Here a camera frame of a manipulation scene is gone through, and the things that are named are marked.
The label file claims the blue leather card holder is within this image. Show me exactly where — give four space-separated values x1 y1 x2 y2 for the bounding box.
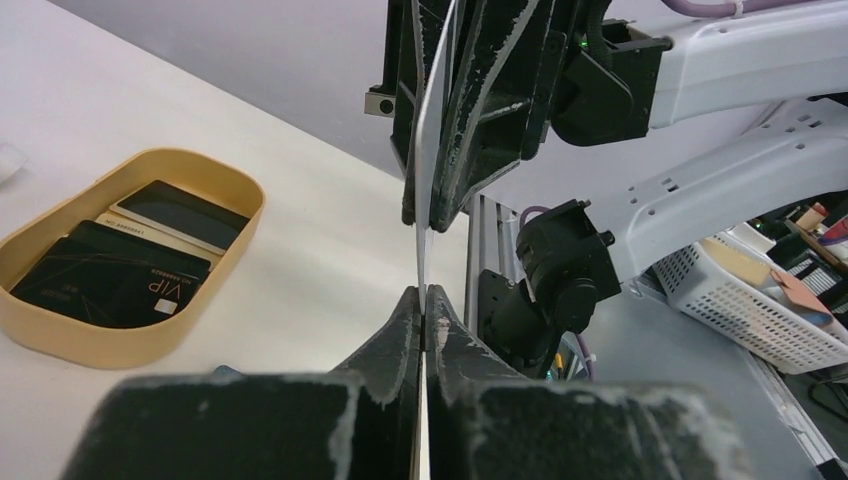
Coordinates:
211 365 243 380

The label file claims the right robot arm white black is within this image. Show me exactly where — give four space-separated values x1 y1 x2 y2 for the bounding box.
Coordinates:
366 1 847 372

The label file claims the white card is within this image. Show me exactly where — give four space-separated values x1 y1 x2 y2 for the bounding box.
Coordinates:
411 1 462 479

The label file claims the black VIP card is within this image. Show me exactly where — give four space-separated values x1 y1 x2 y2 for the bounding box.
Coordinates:
11 220 211 329

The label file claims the tan oval card tray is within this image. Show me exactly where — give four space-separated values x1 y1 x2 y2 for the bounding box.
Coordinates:
1 148 265 369

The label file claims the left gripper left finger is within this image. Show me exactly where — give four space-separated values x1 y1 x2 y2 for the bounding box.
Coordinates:
62 286 420 479

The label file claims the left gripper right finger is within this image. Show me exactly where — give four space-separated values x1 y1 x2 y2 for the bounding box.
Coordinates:
425 285 756 479

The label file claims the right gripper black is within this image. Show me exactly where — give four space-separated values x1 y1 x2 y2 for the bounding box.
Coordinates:
365 1 673 232

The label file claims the black card in tray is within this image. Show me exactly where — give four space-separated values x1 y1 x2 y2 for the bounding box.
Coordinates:
109 180 249 255

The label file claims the white perforated basket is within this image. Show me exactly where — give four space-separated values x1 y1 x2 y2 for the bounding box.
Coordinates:
653 231 847 374

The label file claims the cream card in tray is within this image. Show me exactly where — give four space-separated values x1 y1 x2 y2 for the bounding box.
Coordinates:
95 212 221 269

